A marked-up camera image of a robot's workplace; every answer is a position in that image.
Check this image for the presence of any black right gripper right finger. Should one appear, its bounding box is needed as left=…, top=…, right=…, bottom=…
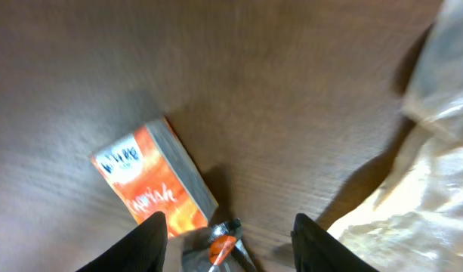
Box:
left=291, top=213, right=378, bottom=272

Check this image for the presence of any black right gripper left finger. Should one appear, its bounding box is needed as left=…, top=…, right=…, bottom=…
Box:
left=77, top=212, right=168, bottom=272

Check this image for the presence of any black red snack packet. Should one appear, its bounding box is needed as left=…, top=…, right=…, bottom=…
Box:
left=162, top=218, right=258, bottom=272

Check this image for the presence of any orange tissue pack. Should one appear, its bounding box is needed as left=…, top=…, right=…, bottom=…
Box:
left=91, top=119, right=218, bottom=238

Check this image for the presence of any beige grain bag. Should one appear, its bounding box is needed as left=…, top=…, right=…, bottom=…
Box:
left=329, top=0, right=463, bottom=271

